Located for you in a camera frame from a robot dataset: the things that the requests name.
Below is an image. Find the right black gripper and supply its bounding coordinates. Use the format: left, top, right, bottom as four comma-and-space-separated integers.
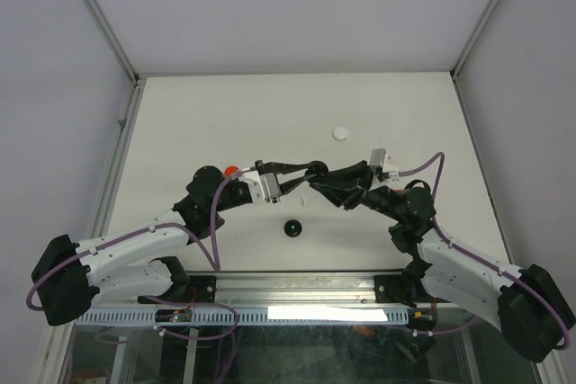
310, 160, 404, 222

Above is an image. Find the black earbud case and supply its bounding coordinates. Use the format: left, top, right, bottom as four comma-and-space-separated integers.
304, 161, 329, 181
283, 219, 303, 237

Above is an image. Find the white earbud case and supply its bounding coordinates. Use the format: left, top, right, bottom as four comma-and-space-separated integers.
332, 127, 349, 142

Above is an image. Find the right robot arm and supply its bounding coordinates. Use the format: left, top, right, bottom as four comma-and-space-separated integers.
310, 162, 575, 362

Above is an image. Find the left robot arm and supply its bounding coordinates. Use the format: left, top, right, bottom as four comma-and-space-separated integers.
25, 161, 328, 326

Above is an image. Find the orange earbud case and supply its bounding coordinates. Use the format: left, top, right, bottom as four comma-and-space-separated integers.
224, 165, 239, 176

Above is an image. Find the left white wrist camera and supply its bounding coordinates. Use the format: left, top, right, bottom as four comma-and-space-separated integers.
239, 169, 282, 205

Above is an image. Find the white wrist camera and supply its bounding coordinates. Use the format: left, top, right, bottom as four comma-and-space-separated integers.
239, 169, 282, 205
368, 148, 400, 183

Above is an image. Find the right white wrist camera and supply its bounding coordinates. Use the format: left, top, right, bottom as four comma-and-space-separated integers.
368, 148, 400, 183

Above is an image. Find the aluminium mounting rail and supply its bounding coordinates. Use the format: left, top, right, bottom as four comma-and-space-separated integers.
56, 270, 539, 311

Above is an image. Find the white slotted cable duct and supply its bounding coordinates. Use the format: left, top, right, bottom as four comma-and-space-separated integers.
76, 306, 409, 327

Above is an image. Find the right aluminium frame post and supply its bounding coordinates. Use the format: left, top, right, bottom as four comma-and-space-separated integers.
451, 0, 530, 82

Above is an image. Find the aluminium frame post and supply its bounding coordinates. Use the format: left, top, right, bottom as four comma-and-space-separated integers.
58, 0, 139, 84
451, 0, 530, 82

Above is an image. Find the left aluminium frame post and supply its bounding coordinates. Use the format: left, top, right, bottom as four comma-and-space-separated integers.
58, 0, 139, 84

